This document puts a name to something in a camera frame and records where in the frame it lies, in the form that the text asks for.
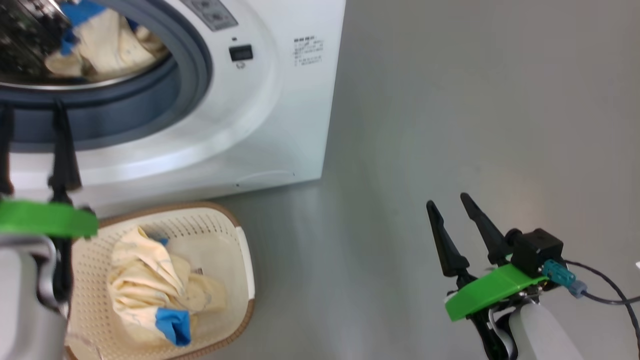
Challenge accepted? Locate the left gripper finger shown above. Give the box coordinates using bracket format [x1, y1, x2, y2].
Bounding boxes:
[47, 100, 83, 201]
[0, 102, 15, 197]

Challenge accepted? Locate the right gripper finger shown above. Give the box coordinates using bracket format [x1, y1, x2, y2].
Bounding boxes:
[460, 192, 511, 266]
[426, 200, 471, 278]

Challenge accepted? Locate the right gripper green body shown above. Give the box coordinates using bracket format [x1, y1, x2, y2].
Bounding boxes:
[444, 263, 548, 323]

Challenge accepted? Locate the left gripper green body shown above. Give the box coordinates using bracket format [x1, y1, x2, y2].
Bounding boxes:
[0, 199, 99, 239]

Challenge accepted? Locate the washing machine drum with laundry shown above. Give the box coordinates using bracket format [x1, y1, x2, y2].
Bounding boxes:
[0, 0, 173, 91]

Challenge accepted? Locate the white front-load washing machine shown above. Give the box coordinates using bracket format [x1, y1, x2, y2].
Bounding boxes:
[0, 0, 347, 218]

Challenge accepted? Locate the printed black text label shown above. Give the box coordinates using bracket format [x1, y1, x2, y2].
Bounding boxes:
[293, 36, 325, 67]

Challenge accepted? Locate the cream perforated laundry basket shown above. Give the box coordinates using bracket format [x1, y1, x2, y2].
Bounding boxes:
[64, 201, 256, 360]

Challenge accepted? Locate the teal cable connector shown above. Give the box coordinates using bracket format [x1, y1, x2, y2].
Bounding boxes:
[541, 259, 588, 299]

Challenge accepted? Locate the thin black cable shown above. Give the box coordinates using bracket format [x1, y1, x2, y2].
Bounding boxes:
[565, 260, 640, 346]

